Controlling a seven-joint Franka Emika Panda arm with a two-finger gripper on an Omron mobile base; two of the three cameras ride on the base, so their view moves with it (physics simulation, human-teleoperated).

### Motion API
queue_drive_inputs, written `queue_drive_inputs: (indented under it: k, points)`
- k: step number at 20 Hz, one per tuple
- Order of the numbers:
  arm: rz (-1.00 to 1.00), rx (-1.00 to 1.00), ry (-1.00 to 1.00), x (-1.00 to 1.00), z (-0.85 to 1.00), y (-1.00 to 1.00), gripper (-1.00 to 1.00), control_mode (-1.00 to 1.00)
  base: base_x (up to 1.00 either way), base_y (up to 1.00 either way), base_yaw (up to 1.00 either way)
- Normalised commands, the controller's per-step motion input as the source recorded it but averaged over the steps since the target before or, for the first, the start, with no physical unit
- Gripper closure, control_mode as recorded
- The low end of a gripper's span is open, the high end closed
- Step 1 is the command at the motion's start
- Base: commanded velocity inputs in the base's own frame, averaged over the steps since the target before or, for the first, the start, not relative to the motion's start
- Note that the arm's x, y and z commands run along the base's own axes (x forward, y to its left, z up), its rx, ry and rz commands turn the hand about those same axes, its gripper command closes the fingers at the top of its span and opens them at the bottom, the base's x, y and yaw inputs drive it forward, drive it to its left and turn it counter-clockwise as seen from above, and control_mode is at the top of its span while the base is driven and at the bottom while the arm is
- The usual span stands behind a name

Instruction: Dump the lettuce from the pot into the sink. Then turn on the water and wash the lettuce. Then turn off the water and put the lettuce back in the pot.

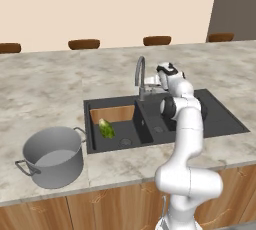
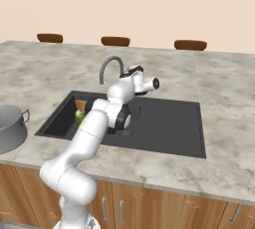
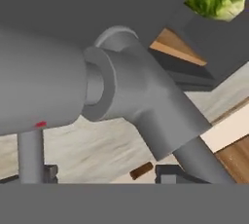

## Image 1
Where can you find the wooden cupboard door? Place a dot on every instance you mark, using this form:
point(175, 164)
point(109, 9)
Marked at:
point(116, 207)
point(236, 194)
point(33, 215)

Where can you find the wooden board in sink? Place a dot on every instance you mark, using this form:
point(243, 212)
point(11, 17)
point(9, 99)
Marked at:
point(115, 113)

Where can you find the grey metal pot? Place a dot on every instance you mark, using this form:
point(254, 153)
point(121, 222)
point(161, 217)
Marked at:
point(56, 164)

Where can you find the black double sink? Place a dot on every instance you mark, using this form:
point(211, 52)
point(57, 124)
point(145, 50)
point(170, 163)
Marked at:
point(220, 117)

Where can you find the green lettuce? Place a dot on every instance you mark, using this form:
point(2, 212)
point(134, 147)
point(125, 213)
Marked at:
point(106, 129)

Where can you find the grey curved tap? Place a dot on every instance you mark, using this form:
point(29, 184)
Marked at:
point(140, 74)

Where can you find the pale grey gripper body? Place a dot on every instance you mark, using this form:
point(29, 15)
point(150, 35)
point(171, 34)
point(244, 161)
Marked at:
point(152, 80)

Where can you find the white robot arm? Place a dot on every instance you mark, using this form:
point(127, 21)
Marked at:
point(186, 130)

